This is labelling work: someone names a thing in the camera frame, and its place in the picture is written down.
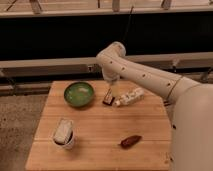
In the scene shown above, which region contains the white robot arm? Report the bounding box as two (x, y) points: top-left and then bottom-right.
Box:
(96, 41), (213, 171)

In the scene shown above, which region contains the green ceramic bowl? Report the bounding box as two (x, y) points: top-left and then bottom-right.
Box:
(64, 82), (95, 107)

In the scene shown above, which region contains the dark brown snack bar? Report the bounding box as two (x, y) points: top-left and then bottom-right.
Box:
(102, 89), (115, 106)

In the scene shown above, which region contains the clear plastic water bottle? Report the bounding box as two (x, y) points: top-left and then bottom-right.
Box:
(114, 88), (144, 107)

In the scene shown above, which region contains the dark red chili pepper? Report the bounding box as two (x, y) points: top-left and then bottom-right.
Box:
(120, 135), (141, 149)

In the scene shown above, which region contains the white cup with sponge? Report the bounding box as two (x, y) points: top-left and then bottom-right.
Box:
(53, 119), (74, 149)

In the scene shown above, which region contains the black hanging cable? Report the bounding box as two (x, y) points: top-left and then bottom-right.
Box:
(120, 5), (135, 46)

